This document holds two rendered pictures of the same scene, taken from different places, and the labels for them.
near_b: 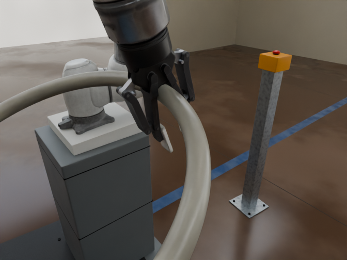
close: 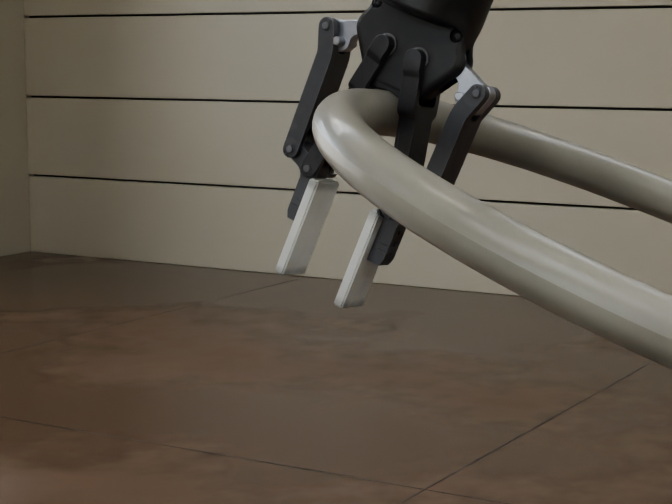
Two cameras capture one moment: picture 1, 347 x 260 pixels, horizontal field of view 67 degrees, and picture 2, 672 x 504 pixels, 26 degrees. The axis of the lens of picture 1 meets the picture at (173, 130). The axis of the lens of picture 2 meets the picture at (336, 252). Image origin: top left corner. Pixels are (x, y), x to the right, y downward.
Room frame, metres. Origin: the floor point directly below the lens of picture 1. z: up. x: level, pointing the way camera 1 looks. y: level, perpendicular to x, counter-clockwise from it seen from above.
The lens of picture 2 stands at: (0.79, 0.91, 1.28)
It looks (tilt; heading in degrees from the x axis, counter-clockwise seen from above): 8 degrees down; 249
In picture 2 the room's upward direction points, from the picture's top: straight up
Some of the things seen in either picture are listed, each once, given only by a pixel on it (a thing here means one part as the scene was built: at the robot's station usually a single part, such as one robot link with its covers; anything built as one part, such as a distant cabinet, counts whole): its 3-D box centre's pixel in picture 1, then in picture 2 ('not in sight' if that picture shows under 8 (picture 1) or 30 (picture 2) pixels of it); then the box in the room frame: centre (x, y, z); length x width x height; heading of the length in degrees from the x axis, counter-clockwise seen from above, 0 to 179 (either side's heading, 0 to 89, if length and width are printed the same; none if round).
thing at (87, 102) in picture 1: (83, 85); not in sight; (1.08, 0.38, 1.02); 0.18 x 0.16 x 0.22; 112
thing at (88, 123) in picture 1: (83, 116); not in sight; (1.07, 0.40, 0.88); 0.22 x 0.18 x 0.06; 131
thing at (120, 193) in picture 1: (101, 196); not in sight; (1.08, 0.39, 0.40); 0.50 x 0.50 x 0.80; 39
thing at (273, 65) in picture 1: (260, 140); not in sight; (1.43, -0.55, 0.54); 0.20 x 0.20 x 1.09; 33
